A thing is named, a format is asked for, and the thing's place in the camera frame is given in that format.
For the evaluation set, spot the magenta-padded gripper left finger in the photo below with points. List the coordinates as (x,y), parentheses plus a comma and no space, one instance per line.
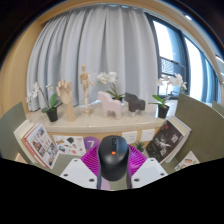
(78,171)

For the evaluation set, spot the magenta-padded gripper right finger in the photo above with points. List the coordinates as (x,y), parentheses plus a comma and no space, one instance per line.
(148,171)

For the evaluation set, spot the black computer mouse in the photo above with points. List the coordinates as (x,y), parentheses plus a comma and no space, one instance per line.
(113,163)

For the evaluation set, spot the small succulent in white pot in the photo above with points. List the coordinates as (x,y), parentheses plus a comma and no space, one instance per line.
(140,146)

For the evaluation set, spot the white sticker sheet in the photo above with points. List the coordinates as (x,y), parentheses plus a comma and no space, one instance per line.
(69,145)

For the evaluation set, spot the purple round number sign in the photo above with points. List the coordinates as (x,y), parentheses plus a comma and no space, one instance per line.
(90,143)

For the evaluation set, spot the black book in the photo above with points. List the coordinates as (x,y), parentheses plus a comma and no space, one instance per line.
(164,141)

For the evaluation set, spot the colourful sticker sheet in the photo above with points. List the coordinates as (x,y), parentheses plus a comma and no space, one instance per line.
(187,161)

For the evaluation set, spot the red-edged magazine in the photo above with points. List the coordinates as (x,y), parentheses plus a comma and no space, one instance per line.
(41,145)

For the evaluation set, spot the beige desk shelf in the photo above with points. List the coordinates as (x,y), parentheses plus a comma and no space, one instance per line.
(93,124)

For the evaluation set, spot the beige card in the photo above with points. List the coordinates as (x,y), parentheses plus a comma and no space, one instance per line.
(20,158)

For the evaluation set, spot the white orchid in black pot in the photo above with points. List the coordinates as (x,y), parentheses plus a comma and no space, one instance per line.
(163,111)
(108,78)
(52,114)

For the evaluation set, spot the dark wooden horse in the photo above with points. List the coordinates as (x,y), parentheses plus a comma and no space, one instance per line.
(135,103)

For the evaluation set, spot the green desk partition panel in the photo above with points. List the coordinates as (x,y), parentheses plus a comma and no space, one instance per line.
(205,130)

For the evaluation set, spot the wooden hand model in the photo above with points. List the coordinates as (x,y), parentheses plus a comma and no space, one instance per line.
(68,100)

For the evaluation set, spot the pink wooden horse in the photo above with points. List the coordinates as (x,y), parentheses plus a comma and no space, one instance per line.
(109,105)

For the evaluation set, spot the wooden mannequin figure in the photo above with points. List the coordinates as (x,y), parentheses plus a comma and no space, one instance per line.
(86,83)

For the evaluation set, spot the grey curtain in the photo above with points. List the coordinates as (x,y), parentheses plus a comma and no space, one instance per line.
(93,43)

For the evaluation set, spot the white wall socket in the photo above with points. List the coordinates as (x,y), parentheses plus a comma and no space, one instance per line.
(147,135)
(129,137)

